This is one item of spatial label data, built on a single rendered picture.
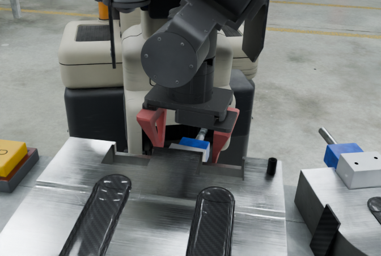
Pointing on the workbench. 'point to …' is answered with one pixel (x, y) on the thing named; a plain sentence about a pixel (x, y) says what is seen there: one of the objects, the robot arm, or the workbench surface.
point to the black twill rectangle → (325, 232)
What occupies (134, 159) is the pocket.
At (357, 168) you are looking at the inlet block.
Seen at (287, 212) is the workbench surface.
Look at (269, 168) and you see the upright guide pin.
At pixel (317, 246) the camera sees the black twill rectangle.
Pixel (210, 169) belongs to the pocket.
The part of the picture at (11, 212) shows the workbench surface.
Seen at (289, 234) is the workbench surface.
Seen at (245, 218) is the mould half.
